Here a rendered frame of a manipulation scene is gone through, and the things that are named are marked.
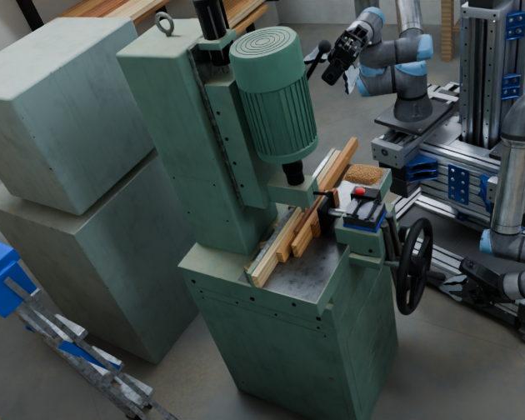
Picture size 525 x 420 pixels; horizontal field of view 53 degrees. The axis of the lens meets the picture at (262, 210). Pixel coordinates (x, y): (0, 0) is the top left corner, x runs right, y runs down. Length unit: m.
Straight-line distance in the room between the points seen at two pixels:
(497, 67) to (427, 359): 1.19
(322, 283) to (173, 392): 1.23
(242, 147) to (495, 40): 0.96
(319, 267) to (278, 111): 0.47
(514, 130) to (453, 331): 1.19
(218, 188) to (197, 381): 1.18
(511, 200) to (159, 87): 0.98
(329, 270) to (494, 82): 0.95
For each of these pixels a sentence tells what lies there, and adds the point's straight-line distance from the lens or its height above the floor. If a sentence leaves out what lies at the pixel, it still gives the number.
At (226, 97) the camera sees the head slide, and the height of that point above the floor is 1.39.
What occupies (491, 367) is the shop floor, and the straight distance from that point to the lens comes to 2.38.
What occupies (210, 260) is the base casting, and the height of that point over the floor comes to 0.80.
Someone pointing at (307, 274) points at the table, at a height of 0.90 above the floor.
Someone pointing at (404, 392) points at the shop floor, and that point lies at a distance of 2.30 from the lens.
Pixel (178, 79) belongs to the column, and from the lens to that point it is 1.39.
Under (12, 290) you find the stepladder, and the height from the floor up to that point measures 1.07.
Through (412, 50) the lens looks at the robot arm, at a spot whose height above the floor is 1.26.
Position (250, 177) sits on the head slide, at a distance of 1.52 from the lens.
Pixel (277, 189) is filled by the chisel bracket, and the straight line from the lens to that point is 1.56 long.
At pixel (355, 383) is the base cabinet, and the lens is 1.94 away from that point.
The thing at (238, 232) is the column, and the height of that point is 0.92.
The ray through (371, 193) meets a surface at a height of 1.01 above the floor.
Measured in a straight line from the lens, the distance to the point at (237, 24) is 4.32.
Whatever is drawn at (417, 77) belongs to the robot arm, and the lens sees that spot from 2.11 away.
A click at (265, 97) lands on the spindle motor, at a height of 1.40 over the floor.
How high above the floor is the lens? 2.01
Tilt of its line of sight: 39 degrees down
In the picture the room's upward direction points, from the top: 17 degrees counter-clockwise
